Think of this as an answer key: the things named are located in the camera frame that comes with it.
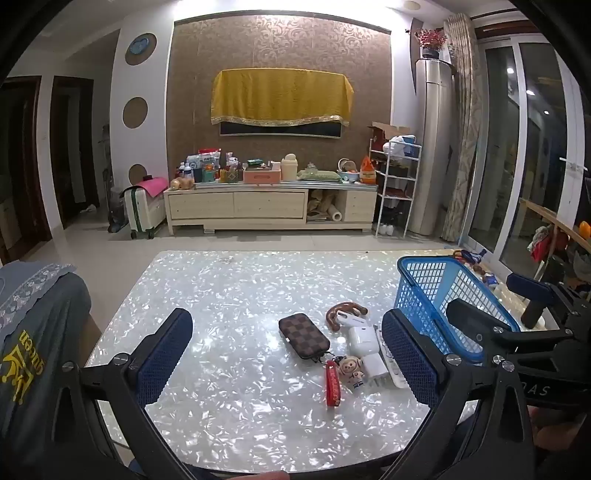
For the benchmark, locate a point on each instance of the dark wooden door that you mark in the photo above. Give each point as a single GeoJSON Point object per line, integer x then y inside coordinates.
{"type": "Point", "coordinates": [23, 161]}
{"type": "Point", "coordinates": [71, 147]}

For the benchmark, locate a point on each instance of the hanging red clothes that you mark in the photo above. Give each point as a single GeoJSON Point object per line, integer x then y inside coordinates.
{"type": "Point", "coordinates": [542, 242]}

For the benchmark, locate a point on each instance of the cardboard box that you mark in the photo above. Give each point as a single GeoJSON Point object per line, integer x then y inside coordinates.
{"type": "Point", "coordinates": [385, 130]}

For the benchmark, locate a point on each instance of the cream TV cabinet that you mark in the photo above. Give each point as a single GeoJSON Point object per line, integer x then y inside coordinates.
{"type": "Point", "coordinates": [268, 205]}

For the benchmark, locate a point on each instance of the brown wooden massager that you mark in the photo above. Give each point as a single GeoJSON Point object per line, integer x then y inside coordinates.
{"type": "Point", "coordinates": [334, 313]}

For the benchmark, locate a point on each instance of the white remote control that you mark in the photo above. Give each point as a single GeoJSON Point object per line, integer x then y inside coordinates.
{"type": "Point", "coordinates": [392, 369]}

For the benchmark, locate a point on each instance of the patterned curtain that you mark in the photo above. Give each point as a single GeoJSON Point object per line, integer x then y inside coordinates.
{"type": "Point", "coordinates": [464, 129]}

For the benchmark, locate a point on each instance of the blue lace cloth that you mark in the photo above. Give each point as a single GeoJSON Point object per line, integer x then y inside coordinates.
{"type": "Point", "coordinates": [32, 284]}

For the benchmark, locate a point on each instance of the white paper roll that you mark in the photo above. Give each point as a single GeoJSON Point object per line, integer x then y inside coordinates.
{"type": "Point", "coordinates": [336, 215]}

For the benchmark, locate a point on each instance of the white power bank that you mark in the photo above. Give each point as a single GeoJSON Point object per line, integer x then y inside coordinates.
{"type": "Point", "coordinates": [362, 338]}

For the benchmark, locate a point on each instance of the white shelf rack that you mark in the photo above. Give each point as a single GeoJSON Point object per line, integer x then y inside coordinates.
{"type": "Point", "coordinates": [397, 184]}

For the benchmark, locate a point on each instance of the white USB stick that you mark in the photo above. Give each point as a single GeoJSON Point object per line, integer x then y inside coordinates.
{"type": "Point", "coordinates": [352, 318]}

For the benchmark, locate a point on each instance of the clutter of bottles and packets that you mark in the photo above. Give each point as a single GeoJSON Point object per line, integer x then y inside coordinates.
{"type": "Point", "coordinates": [205, 168]}

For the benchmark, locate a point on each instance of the cream lidded bin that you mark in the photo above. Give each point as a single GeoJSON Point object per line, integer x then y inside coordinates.
{"type": "Point", "coordinates": [289, 168]}

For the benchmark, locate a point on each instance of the wall-mounted television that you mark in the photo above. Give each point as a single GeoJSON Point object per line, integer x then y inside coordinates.
{"type": "Point", "coordinates": [281, 130]}

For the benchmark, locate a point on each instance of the orange fruit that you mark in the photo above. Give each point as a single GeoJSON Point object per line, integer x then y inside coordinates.
{"type": "Point", "coordinates": [585, 229]}

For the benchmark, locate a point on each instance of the yellow cloth cover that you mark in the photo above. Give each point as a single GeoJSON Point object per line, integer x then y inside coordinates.
{"type": "Point", "coordinates": [281, 94]}

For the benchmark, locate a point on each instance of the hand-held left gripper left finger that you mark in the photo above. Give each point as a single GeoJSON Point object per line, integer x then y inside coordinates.
{"type": "Point", "coordinates": [161, 355]}

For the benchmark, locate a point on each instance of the pink cloth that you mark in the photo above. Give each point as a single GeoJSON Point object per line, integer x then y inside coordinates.
{"type": "Point", "coordinates": [152, 185]}

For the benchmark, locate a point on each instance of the person's left hand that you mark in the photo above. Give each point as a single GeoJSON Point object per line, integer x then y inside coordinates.
{"type": "Point", "coordinates": [249, 477]}

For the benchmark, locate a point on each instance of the sliding glass door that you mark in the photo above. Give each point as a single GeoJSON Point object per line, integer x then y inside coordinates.
{"type": "Point", "coordinates": [521, 147]}

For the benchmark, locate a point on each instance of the green pillow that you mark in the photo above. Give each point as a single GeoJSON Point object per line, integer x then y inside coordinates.
{"type": "Point", "coordinates": [318, 175]}

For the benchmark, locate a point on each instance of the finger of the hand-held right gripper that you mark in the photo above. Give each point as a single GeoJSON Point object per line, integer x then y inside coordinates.
{"type": "Point", "coordinates": [531, 285]}
{"type": "Point", "coordinates": [480, 318]}

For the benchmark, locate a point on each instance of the white shoes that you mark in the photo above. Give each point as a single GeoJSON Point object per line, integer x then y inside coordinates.
{"type": "Point", "coordinates": [385, 228]}

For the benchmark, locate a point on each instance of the blue plastic basket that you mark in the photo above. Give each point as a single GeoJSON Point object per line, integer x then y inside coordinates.
{"type": "Point", "coordinates": [434, 286]}

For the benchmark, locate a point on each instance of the white suitcase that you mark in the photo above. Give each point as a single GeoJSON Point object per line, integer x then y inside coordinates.
{"type": "Point", "coordinates": [141, 212]}

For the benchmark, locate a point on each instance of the brown checkered wallet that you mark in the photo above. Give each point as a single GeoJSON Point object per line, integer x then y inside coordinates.
{"type": "Point", "coordinates": [304, 339]}

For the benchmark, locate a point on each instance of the white charger plug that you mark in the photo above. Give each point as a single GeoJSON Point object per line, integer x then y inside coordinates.
{"type": "Point", "coordinates": [375, 369]}

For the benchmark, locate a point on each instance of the orange bag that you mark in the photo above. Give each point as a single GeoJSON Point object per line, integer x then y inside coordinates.
{"type": "Point", "coordinates": [367, 168]}

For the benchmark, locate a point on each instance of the blue sock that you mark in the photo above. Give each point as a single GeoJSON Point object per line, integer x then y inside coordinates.
{"type": "Point", "coordinates": [473, 256]}

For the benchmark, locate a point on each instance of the white bowl with items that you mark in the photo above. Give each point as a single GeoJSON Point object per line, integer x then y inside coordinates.
{"type": "Point", "coordinates": [349, 171]}

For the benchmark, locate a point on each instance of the standing air conditioner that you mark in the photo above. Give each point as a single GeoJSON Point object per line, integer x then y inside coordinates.
{"type": "Point", "coordinates": [431, 147]}

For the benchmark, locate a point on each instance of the pink tissue box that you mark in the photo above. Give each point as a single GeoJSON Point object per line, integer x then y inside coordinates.
{"type": "Point", "coordinates": [262, 176]}

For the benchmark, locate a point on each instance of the grey shirt yellow print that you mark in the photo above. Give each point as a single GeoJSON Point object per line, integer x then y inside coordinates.
{"type": "Point", "coordinates": [37, 360]}

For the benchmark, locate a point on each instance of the blue tissue packet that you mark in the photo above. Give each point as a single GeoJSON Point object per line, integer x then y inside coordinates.
{"type": "Point", "coordinates": [492, 279]}

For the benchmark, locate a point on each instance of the blue wall plate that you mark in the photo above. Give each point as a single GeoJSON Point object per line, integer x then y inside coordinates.
{"type": "Point", "coordinates": [138, 46]}

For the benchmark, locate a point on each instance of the potted red flowers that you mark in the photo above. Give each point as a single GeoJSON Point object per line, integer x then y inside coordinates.
{"type": "Point", "coordinates": [431, 40]}

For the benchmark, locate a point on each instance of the brown wooden beads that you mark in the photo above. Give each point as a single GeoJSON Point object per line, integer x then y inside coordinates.
{"type": "Point", "coordinates": [482, 272]}

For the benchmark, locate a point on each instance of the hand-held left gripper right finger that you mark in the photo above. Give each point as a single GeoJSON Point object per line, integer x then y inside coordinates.
{"type": "Point", "coordinates": [411, 364]}

